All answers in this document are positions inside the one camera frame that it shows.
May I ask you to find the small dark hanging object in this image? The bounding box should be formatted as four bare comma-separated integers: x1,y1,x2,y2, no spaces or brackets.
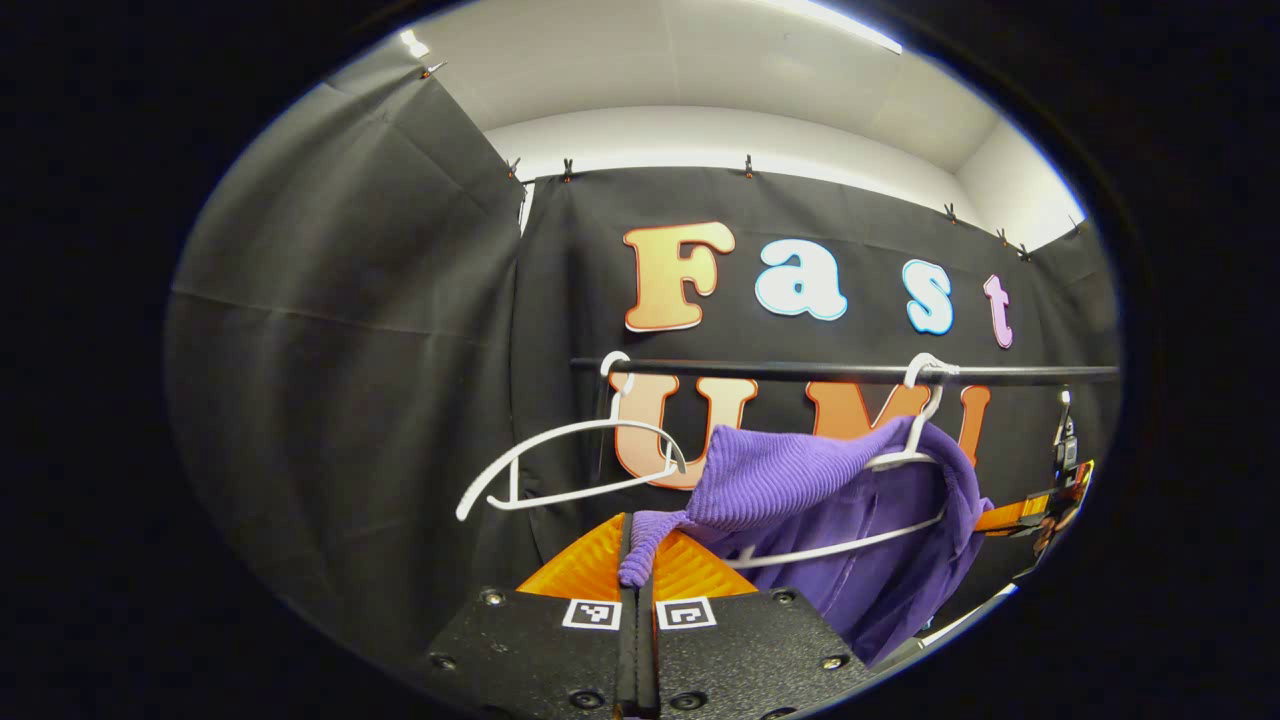
1052,388,1081,473

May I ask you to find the black backdrop cloth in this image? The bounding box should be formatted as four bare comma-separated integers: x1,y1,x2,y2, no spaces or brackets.
165,70,1121,681

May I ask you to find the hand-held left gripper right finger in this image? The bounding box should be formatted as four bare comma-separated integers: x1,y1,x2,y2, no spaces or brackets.
638,528,876,720

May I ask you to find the purple shirt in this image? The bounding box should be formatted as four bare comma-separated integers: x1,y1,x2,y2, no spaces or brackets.
618,415,996,669

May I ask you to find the white clothes hanger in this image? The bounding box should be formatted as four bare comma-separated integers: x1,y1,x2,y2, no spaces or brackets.
725,353,963,571
456,350,691,523

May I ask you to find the black clothes rack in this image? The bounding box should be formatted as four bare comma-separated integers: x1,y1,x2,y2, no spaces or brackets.
570,355,1121,386

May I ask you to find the row of backdrop clips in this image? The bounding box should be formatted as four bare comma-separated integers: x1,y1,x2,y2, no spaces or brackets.
418,60,1086,261

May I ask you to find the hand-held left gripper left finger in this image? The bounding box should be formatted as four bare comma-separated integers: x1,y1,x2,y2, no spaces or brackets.
425,513,638,720

